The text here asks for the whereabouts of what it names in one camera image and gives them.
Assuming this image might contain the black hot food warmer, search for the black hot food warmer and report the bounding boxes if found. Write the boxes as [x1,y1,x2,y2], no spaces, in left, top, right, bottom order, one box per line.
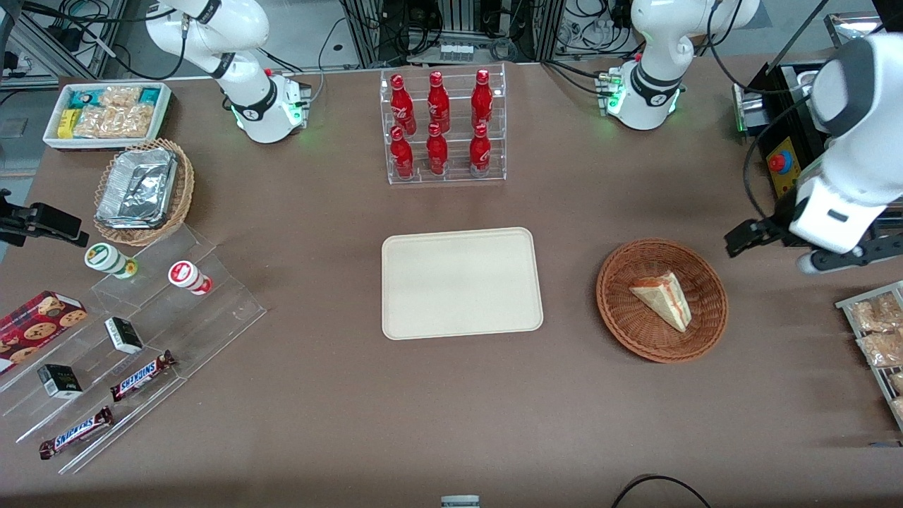
[732,13,903,248]

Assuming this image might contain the brown round wicker basket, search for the brown round wicker basket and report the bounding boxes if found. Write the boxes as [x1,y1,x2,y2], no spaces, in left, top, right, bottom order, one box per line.
[595,238,729,364]

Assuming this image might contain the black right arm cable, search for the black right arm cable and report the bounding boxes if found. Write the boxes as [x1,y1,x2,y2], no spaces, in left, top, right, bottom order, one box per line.
[21,0,191,80]

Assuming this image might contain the white rectangular plastic bin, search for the white rectangular plastic bin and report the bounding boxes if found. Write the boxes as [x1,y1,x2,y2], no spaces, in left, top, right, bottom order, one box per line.
[42,81,174,152]

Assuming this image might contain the red lid yogurt cup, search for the red lid yogurt cup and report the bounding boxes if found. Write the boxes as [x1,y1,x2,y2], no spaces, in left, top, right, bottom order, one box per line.
[167,260,213,296]

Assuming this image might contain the clear acrylic bottle rack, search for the clear acrylic bottle rack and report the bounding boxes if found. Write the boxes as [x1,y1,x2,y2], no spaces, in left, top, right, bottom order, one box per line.
[380,62,507,186]

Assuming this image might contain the triangular sandwich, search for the triangular sandwich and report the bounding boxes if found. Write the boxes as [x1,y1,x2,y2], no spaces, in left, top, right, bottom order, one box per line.
[629,271,693,333]

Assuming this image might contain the green lid yogurt cup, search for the green lid yogurt cup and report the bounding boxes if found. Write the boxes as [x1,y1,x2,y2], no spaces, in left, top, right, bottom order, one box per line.
[84,242,139,280]

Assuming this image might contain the aluminium profile frame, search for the aluminium profile frame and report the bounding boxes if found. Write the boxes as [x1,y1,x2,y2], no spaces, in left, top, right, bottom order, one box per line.
[0,0,128,80]

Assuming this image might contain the clear acrylic stepped riser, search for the clear acrylic stepped riser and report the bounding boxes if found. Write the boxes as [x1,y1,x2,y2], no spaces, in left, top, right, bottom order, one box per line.
[90,223,267,393]
[0,282,190,475]

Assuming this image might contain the Snickers chocolate bar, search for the Snickers chocolate bar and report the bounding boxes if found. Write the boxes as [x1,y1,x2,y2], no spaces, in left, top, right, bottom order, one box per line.
[109,349,177,403]
[38,406,115,461]

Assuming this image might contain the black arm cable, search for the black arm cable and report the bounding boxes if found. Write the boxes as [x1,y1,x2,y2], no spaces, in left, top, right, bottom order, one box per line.
[705,0,816,221]
[21,0,191,80]

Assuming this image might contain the black diagonal rod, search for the black diagonal rod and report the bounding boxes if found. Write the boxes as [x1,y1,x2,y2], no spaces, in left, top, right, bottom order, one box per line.
[765,0,832,73]

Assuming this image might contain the grey wire rack tray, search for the grey wire rack tray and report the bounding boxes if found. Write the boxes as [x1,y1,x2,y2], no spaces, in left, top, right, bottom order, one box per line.
[835,280,903,433]

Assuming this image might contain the aluminium profile frame rack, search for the aluminium profile frame rack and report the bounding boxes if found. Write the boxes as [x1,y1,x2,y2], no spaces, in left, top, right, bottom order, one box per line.
[342,0,565,68]

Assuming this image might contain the beige plastic tray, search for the beige plastic tray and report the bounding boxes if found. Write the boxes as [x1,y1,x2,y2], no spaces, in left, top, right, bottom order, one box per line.
[381,226,545,341]

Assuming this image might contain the black looped cable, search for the black looped cable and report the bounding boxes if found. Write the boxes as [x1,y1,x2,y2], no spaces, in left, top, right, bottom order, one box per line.
[611,474,712,508]

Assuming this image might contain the red cola bottle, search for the red cola bottle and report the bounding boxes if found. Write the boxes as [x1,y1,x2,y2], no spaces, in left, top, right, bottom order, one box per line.
[425,122,449,176]
[389,126,416,179]
[468,123,492,177]
[426,71,452,135]
[471,68,495,130]
[389,73,417,136]

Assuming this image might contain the red tartan cookie box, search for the red tartan cookie box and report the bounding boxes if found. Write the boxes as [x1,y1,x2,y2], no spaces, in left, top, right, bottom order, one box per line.
[0,290,89,376]

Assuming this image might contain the aluminium foil container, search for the aluminium foil container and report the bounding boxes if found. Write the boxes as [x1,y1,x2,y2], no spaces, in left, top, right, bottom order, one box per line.
[95,147,178,230]

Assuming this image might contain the light tan wicker basket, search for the light tan wicker basket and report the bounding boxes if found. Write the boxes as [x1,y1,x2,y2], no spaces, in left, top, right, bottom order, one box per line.
[93,138,196,248]

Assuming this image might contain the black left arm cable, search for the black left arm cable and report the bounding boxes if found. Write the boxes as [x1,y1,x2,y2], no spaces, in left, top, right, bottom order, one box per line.
[705,0,816,221]

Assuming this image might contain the small black carton box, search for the small black carton box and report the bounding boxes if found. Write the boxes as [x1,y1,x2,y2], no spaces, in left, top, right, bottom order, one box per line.
[104,317,145,355]
[37,363,84,401]

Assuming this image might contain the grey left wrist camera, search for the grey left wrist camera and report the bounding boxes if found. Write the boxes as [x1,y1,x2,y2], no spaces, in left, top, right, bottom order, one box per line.
[796,236,903,276]

